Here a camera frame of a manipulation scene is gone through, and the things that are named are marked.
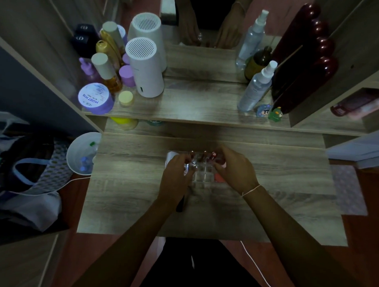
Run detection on grey cloth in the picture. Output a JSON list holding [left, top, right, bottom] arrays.
[[0, 189, 63, 234]]

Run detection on wall mirror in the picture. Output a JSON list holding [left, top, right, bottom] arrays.
[[48, 0, 326, 90]]

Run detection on gold bottle with beige cap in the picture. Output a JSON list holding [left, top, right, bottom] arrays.
[[91, 51, 123, 94]]

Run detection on dark pink bottle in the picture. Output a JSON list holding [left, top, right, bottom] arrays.
[[329, 90, 379, 122]]

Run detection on person's left forearm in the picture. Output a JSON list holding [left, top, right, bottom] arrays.
[[59, 196, 182, 287]]

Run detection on purple jar with white lid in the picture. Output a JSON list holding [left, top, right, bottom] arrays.
[[77, 82, 115, 116]]

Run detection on amber glass diffuser bottle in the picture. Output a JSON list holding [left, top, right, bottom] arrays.
[[243, 46, 273, 82]]

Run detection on person's left hand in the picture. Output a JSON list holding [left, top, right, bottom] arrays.
[[156, 152, 197, 209]]

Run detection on person's right forearm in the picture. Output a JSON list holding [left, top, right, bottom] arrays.
[[242, 182, 364, 287]]

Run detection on white cylindrical humidifier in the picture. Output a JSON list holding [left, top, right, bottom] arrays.
[[125, 36, 165, 99]]

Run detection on bottle with lilac cap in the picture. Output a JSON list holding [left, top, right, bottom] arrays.
[[119, 64, 136, 88]]

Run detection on person's black trousers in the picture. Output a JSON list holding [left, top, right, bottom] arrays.
[[132, 234, 266, 287]]

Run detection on small purple bottle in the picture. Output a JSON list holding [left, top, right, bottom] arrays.
[[79, 57, 103, 84]]

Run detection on clear spray bottle white nozzle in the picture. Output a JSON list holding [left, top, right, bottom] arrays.
[[235, 60, 280, 112]]

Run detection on black box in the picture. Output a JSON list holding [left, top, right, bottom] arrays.
[[70, 34, 97, 59]]

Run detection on small blue figurine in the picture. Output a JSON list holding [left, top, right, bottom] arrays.
[[256, 104, 272, 118]]

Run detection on white cable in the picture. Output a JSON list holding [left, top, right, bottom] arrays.
[[6, 177, 91, 198], [240, 239, 276, 287]]

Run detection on patterned bag with blue handle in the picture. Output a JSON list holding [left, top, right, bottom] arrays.
[[0, 133, 74, 198]]

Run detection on person's right hand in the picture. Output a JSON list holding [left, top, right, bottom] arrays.
[[213, 144, 262, 197]]

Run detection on small jar with yellow lid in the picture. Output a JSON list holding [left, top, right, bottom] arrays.
[[118, 90, 135, 107]]

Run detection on small green figurine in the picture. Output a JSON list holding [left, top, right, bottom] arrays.
[[268, 106, 284, 123]]

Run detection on pink patterned mat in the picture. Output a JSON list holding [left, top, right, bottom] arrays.
[[329, 163, 368, 217]]

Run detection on white round bin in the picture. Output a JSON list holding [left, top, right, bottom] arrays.
[[65, 131, 104, 177]]

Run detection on white thread bracelet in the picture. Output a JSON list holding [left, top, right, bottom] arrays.
[[241, 185, 262, 197]]

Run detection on yellow container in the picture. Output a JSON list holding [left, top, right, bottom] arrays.
[[110, 116, 139, 132]]

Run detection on clear acrylic organizer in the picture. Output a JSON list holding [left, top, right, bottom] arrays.
[[164, 148, 228, 193]]

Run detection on dark red bumpy frame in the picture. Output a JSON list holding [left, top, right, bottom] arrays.
[[268, 2, 341, 115]]

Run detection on wooden reed stick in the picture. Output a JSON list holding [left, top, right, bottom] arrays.
[[275, 45, 304, 69]]

